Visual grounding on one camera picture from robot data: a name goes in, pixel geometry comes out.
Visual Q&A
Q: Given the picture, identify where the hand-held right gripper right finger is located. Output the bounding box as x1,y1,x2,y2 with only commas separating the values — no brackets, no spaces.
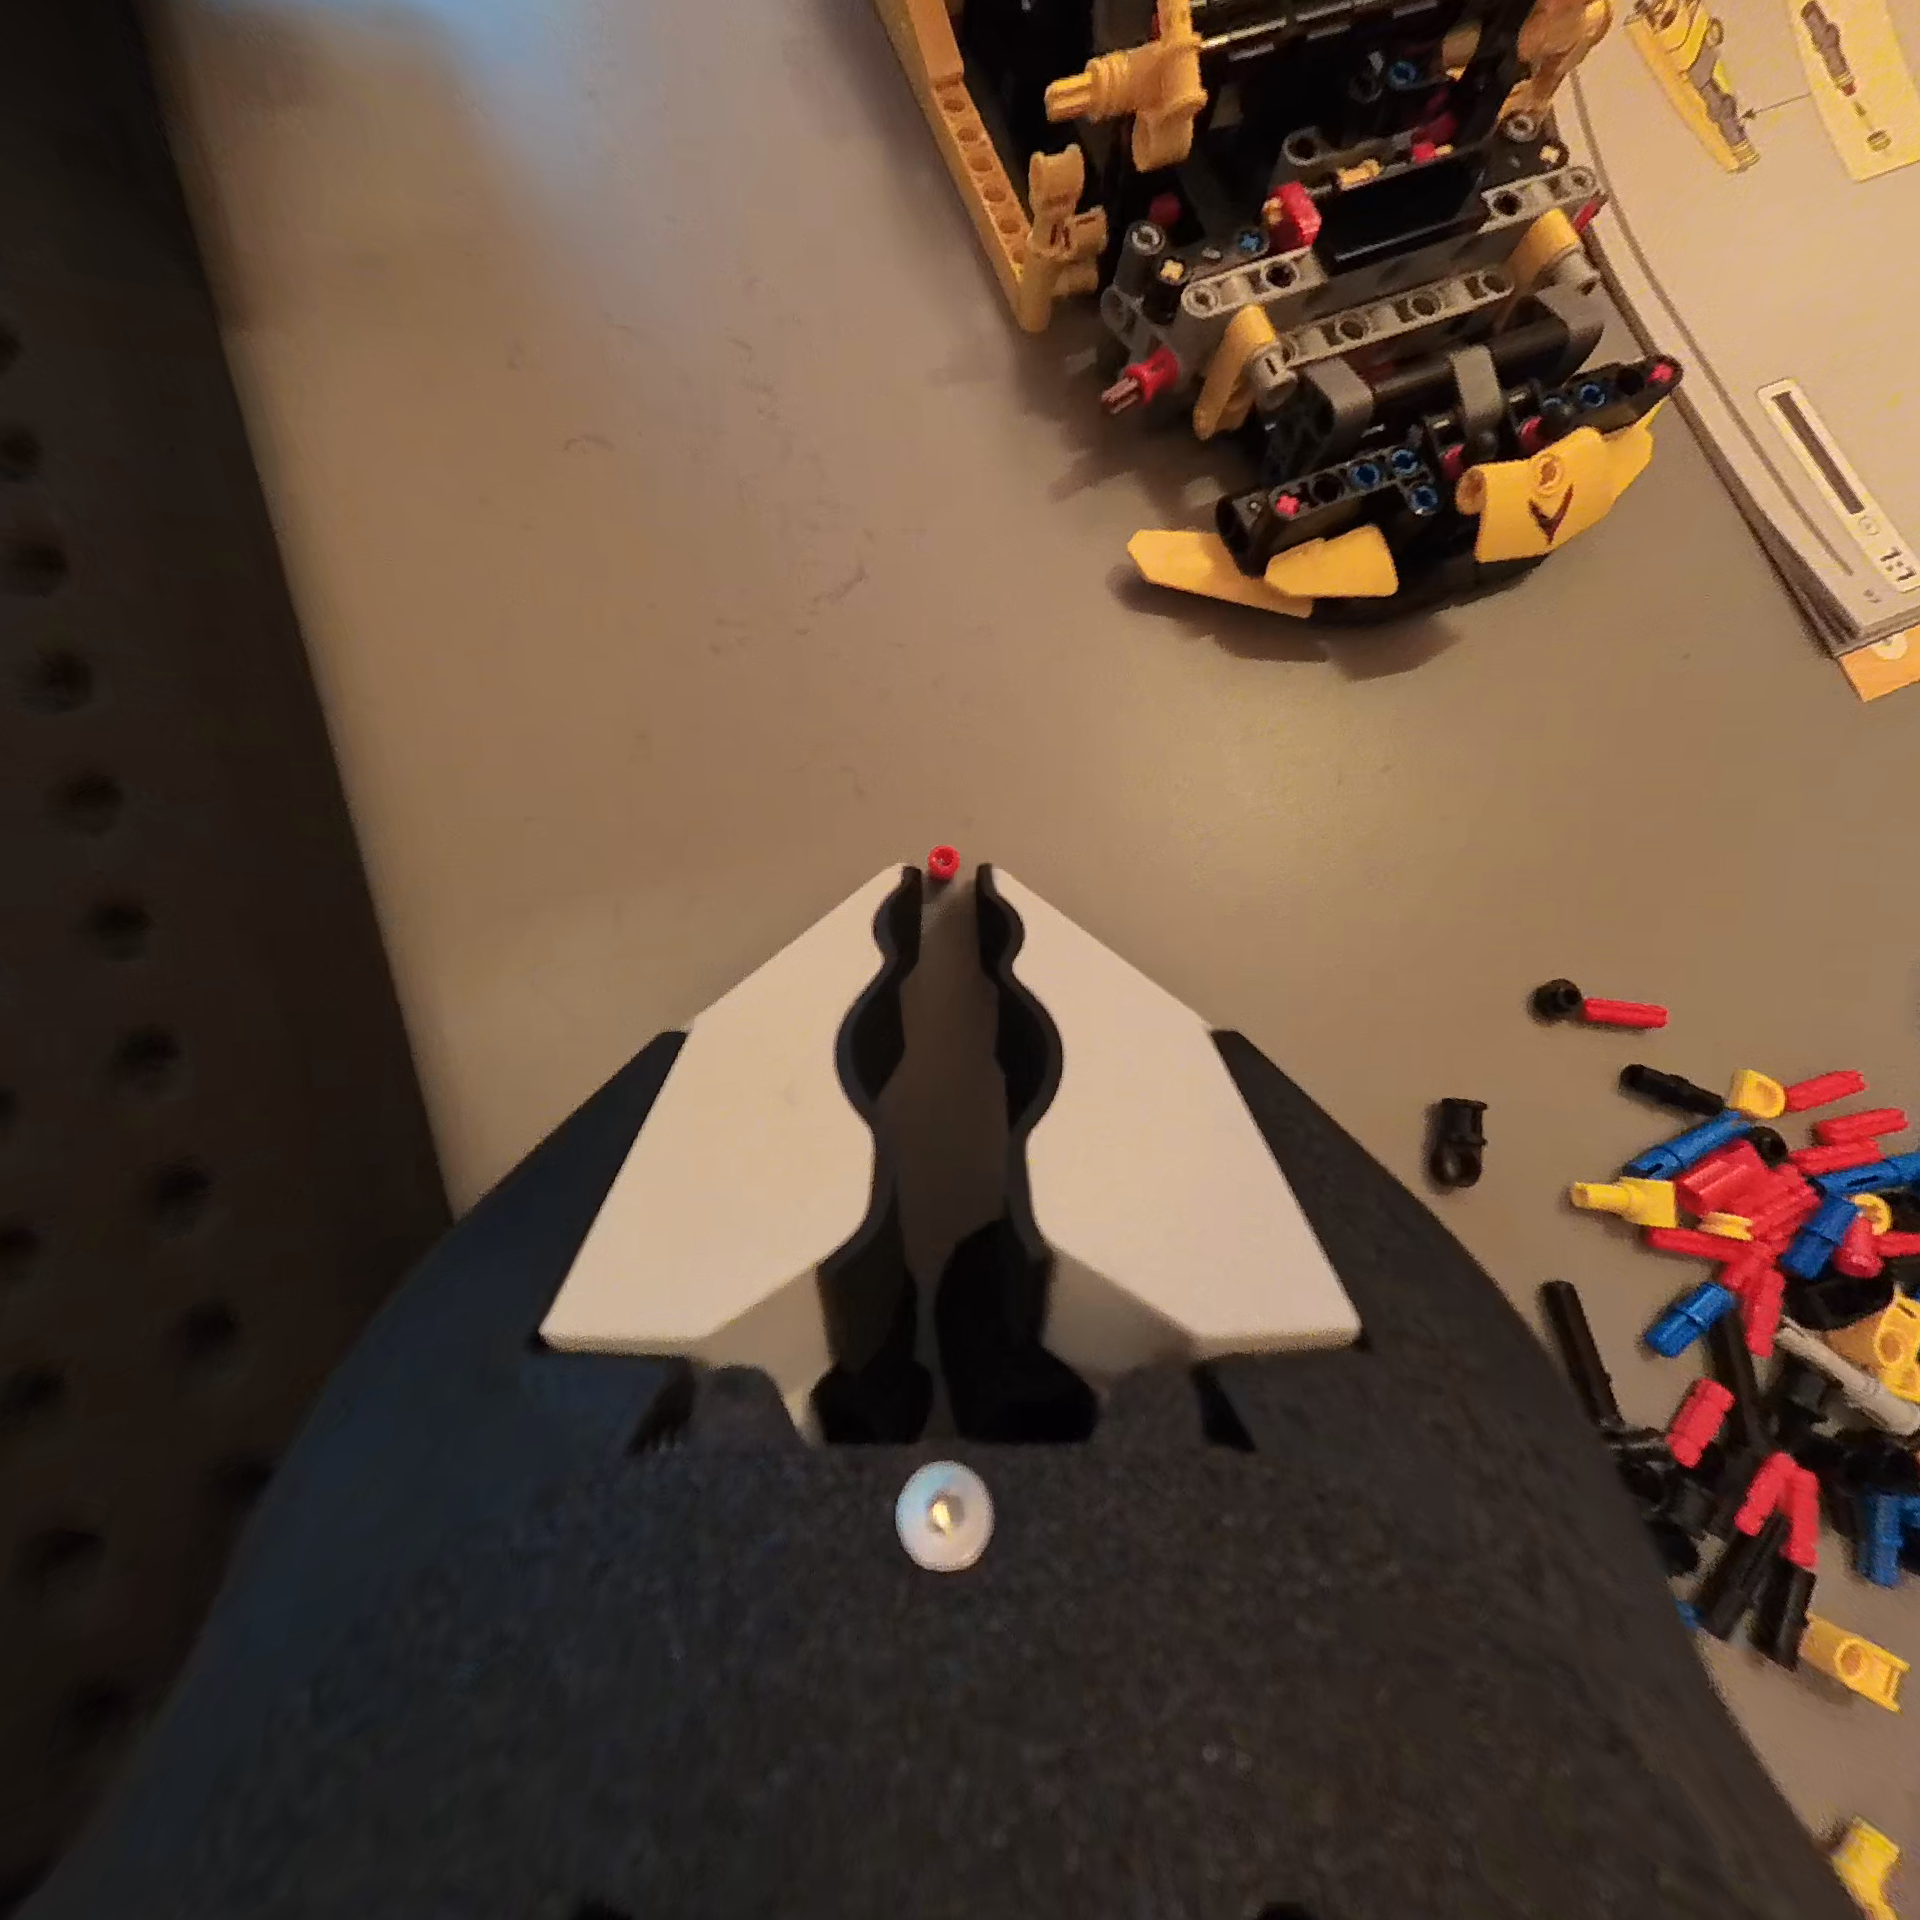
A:
937,862,1365,1450

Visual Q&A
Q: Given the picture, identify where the grey desk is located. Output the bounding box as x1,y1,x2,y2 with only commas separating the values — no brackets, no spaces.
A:
142,0,1920,1920

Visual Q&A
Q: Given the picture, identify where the black perforated mat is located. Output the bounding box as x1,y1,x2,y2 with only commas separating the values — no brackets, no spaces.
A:
0,0,453,1892

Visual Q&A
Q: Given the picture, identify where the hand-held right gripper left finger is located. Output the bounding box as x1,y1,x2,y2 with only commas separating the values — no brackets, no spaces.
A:
537,862,924,1450

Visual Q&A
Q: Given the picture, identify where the yellow brick toy car model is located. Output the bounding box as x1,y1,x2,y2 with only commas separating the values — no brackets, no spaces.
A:
875,0,1687,621

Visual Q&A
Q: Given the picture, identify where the building instruction booklet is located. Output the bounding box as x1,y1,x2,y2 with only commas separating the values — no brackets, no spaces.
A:
1561,0,1920,704

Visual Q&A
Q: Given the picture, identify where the pile of small coloured pins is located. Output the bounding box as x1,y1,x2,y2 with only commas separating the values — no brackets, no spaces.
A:
1423,979,1920,1712

